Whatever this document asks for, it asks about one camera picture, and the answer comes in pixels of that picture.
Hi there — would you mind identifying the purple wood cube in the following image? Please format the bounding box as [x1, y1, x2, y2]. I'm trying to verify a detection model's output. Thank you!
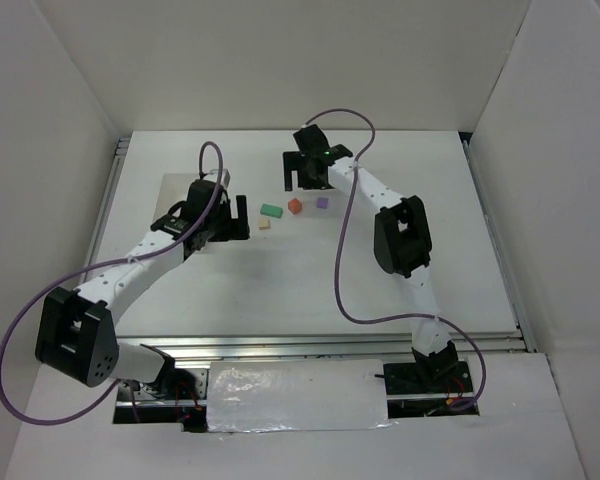
[316, 197, 329, 209]

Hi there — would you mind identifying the orange wood cube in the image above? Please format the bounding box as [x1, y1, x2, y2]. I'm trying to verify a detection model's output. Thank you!
[287, 198, 303, 215]

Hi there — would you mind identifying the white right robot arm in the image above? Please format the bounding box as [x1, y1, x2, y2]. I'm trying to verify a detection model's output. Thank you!
[283, 125, 458, 384]

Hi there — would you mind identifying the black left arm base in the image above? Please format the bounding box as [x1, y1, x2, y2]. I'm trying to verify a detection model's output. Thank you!
[116, 367, 209, 406]

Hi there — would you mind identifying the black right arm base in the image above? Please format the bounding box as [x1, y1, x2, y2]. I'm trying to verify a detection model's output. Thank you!
[382, 361, 473, 396]

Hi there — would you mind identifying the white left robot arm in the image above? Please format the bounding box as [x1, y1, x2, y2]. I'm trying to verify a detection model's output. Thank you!
[35, 173, 249, 387]

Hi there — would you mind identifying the green rectangular wood block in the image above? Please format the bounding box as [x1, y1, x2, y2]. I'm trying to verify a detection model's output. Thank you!
[260, 203, 284, 219]

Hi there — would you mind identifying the silver foil sheet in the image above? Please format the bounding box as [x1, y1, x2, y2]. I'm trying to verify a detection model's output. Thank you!
[206, 359, 389, 433]

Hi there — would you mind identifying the aluminium left rail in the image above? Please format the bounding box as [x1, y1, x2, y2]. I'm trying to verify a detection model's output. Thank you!
[84, 137, 131, 266]

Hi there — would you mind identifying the aluminium front rail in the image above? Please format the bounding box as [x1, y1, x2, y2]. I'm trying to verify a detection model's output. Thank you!
[109, 333, 529, 359]

